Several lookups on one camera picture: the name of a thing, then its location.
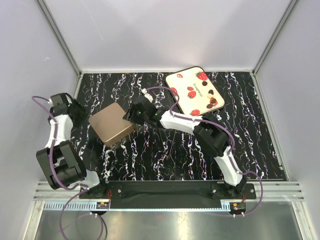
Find left controller board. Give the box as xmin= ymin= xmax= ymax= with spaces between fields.
xmin=96 ymin=201 xmax=111 ymax=210

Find metal tongs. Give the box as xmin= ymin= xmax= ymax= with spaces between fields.
xmin=157 ymin=128 xmax=177 ymax=160

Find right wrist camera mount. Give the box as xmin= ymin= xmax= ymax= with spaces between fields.
xmin=141 ymin=88 xmax=154 ymax=103

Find strawberry print tray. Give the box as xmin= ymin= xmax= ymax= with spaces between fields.
xmin=165 ymin=66 xmax=225 ymax=116

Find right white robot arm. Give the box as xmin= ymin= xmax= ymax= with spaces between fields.
xmin=123 ymin=96 xmax=247 ymax=199

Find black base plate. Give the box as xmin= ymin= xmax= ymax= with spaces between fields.
xmin=99 ymin=180 xmax=257 ymax=210

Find controller board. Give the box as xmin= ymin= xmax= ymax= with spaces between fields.
xmin=231 ymin=202 xmax=247 ymax=212
xmin=96 ymin=201 xmax=111 ymax=210

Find right controller board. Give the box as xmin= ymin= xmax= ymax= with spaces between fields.
xmin=231 ymin=202 xmax=247 ymax=212

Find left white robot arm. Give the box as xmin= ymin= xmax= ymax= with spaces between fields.
xmin=31 ymin=94 xmax=108 ymax=199

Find rose gold tin lid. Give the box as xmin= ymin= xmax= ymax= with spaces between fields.
xmin=88 ymin=102 xmax=135 ymax=147

